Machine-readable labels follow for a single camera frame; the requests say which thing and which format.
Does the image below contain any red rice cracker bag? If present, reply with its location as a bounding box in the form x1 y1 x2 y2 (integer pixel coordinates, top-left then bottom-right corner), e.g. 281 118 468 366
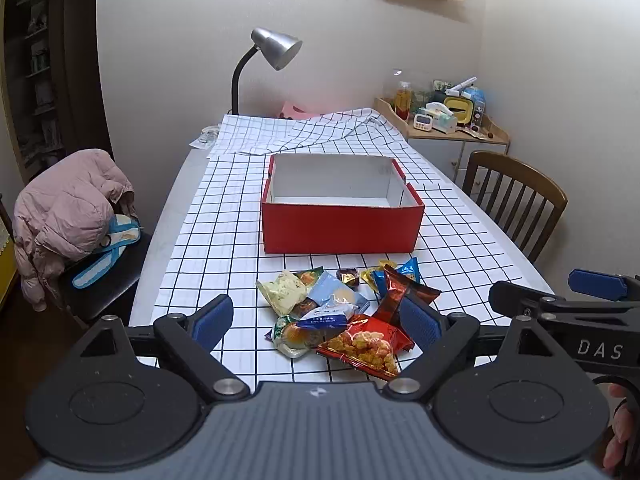
317 314 414 380

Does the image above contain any blue cookie snack packet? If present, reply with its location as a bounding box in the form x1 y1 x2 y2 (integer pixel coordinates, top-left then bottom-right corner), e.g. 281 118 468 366
371 257 421 298

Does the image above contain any yellow foil snack packet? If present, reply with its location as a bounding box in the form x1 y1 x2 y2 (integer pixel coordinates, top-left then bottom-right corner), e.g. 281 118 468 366
359 259 397 294

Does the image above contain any pale yellow snack packet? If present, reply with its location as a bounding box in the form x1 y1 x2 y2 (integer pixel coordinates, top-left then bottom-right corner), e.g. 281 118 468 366
256 270 307 316

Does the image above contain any light blue cookie packet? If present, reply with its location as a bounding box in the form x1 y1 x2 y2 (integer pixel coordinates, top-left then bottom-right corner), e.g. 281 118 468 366
307 271 369 314

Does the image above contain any dark red foil snack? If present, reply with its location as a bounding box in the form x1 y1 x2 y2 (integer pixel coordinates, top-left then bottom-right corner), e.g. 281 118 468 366
373 266 440 328

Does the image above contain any clear bread snack packet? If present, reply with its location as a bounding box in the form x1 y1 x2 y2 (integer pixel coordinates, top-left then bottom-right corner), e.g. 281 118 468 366
270 316 323 359

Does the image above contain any dark brown candy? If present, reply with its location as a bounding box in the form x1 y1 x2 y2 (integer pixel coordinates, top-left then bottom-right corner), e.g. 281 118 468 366
336 268 360 289

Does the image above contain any green cracker packet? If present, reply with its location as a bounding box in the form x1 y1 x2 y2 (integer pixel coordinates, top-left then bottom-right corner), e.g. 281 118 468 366
294 266 324 288

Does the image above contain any person's right hand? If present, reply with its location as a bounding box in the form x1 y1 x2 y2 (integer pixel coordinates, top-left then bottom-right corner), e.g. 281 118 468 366
602 384 634 474

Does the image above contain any checkered white tablecloth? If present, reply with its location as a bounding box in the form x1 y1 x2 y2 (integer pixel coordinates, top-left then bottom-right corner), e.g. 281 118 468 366
129 108 546 387

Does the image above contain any wooden chair right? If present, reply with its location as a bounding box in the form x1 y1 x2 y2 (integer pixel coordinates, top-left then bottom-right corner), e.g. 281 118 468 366
462 151 568 263

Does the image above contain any black chair left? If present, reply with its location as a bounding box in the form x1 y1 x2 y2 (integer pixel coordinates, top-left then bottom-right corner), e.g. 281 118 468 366
56 204 152 326

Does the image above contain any blue white bag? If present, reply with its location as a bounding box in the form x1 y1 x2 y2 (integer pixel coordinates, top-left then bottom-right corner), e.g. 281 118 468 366
72 214 142 289

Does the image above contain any wooden tray side cabinet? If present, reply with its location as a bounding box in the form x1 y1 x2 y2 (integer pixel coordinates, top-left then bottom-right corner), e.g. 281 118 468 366
373 98 511 186

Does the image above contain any pink puffer jacket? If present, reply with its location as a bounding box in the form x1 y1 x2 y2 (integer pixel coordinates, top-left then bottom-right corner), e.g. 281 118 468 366
13 148 136 312

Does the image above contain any red cardboard box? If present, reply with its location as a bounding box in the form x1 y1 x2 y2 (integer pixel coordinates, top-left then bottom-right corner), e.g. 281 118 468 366
260 153 425 255

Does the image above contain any tissue box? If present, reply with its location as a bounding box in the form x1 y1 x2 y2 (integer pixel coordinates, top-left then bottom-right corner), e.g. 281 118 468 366
424 102 458 134

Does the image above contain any white kitchen timer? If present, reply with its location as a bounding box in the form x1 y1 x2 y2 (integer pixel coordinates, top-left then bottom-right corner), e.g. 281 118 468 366
412 113 434 132

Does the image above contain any yellow container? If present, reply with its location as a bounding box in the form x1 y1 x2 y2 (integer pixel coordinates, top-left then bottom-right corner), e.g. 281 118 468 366
444 96 474 126

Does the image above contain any paper booklet on table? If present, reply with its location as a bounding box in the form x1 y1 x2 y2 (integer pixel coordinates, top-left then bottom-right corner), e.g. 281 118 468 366
190 125 220 151

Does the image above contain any orange drink bottle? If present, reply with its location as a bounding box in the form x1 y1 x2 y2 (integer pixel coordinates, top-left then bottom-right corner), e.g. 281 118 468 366
394 81 412 120

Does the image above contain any pink paper item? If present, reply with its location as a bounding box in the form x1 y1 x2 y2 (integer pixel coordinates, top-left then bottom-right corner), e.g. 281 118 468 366
279 101 320 120

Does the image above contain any silver gooseneck desk lamp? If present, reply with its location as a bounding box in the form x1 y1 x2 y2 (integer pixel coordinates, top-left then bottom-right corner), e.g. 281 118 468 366
230 27 304 116

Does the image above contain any dark bookshelf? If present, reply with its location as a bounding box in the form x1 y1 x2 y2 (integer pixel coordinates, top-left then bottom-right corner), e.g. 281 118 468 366
1 0 112 181

